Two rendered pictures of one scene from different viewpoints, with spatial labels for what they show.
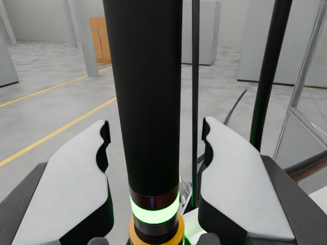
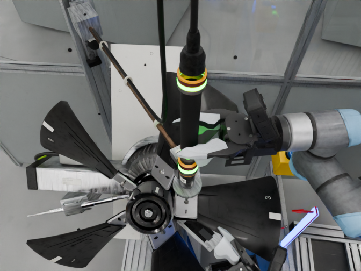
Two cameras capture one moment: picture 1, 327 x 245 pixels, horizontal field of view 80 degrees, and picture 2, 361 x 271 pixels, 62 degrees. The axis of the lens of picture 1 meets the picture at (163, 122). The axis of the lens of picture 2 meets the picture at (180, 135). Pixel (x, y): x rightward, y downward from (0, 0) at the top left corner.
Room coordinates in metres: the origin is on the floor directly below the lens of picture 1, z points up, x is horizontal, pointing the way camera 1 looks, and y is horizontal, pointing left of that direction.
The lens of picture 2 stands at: (0.14, 0.33, 1.96)
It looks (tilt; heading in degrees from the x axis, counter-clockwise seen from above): 55 degrees down; 265
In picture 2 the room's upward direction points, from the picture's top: straight up
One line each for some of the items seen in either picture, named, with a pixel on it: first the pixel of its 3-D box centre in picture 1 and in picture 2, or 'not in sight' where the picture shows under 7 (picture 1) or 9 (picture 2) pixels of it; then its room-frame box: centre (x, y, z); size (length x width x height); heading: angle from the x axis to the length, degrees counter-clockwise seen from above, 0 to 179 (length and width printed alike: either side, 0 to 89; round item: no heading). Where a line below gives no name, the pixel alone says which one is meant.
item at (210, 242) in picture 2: not in sight; (201, 219); (0.04, -0.02, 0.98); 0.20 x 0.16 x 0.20; 81
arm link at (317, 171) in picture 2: not in sight; (315, 162); (-0.19, 0.02, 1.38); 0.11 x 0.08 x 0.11; 105
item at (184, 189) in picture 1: (182, 192); (73, 207); (0.44, -0.05, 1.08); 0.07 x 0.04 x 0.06; 2
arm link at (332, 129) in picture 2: not in sight; (329, 129); (-0.19, 0.00, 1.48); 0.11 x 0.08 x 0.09; 1
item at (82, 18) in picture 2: not in sight; (85, 20); (0.37, -0.56, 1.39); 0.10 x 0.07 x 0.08; 116
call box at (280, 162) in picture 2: not in sight; (287, 151); (-0.30, -0.23, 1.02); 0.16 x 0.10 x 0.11; 81
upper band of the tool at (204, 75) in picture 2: not in sight; (191, 79); (0.10, 0.01, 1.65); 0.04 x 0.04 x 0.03
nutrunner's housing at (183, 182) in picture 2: not in sight; (189, 136); (0.10, 0.01, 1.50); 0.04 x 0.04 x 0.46
